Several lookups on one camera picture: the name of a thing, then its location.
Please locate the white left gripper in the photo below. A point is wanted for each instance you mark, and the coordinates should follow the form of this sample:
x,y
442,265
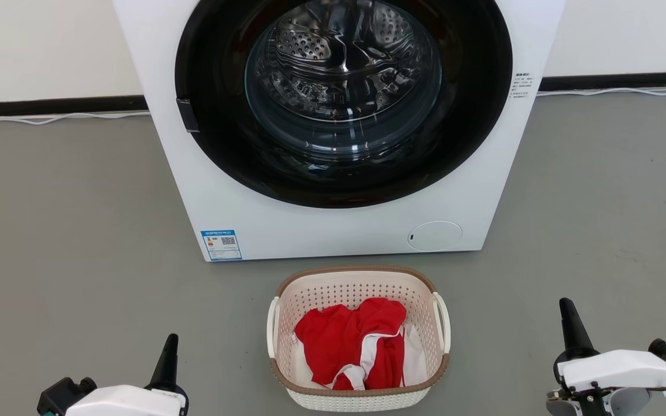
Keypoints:
x,y
128,402

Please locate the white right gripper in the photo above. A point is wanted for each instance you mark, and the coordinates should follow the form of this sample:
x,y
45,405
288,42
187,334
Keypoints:
x,y
616,367

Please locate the cream perforated laundry basket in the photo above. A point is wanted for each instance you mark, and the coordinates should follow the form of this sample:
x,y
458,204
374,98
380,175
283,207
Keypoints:
x,y
356,283

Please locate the blue energy label sticker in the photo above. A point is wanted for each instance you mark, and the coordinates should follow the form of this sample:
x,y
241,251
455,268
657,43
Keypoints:
x,y
221,245

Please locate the round white filter cover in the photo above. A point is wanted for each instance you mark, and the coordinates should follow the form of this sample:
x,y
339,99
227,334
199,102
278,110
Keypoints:
x,y
435,236

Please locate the red and white garment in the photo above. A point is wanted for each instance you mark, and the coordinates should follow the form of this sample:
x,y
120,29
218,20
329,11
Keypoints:
x,y
333,341

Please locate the white front-load washing machine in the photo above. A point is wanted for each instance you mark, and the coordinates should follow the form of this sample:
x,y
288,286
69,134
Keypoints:
x,y
333,228

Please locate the black round washing machine door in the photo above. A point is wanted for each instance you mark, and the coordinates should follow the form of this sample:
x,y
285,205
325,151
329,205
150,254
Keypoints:
x,y
217,133

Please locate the small printed text sticker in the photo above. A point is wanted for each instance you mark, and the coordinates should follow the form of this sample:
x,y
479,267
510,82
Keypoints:
x,y
522,85

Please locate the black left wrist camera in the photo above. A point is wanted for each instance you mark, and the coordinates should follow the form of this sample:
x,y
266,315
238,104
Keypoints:
x,y
64,396

